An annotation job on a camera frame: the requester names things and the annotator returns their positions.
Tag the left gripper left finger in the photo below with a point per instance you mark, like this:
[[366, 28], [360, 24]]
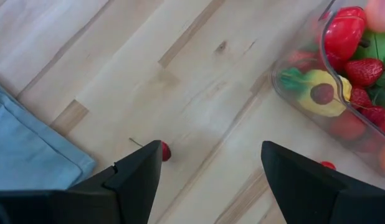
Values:
[[136, 180]]

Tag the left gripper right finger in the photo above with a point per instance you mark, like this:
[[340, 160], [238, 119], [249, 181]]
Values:
[[304, 193]]

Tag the yellow toy lemon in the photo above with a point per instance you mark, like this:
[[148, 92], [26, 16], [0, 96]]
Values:
[[335, 107]]

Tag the green toy apple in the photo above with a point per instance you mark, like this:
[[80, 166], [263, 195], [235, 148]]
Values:
[[379, 46]]

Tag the clear plastic storage container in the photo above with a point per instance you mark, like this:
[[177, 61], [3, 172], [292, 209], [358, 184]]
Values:
[[289, 99]]

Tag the blue folded cloth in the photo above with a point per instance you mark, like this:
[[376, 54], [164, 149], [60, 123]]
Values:
[[30, 149]]

